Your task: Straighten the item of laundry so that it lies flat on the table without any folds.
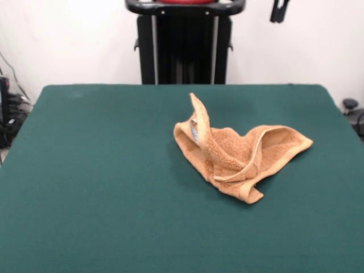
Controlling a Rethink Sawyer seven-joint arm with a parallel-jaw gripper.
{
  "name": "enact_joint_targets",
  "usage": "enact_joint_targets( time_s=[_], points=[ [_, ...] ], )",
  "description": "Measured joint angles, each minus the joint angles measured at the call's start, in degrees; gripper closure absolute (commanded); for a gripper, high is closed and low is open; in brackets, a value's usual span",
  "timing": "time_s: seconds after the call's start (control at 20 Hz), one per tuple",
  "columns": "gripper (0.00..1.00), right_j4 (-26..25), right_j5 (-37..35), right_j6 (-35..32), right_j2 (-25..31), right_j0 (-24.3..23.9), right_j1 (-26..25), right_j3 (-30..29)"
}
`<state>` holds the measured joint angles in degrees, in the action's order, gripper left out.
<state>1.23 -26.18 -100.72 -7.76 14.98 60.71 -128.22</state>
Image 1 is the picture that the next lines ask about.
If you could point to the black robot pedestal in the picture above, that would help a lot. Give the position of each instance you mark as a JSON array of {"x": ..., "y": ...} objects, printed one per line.
[{"x": 185, "y": 42}]

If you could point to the dark green table cloth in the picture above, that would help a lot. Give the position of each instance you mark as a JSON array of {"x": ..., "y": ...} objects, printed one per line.
[{"x": 85, "y": 170}]

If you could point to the black electronics box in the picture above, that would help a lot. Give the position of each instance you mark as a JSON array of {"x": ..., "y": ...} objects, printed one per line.
[{"x": 4, "y": 99}]

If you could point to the orange terry towel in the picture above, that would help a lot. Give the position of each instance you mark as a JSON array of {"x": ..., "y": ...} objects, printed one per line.
[{"x": 227, "y": 148}]

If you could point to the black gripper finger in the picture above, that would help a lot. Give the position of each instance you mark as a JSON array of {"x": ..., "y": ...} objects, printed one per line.
[
  {"x": 275, "y": 12},
  {"x": 284, "y": 7}
]

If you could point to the black office chair base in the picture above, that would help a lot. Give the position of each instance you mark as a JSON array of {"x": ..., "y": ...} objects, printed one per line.
[{"x": 355, "y": 113}]

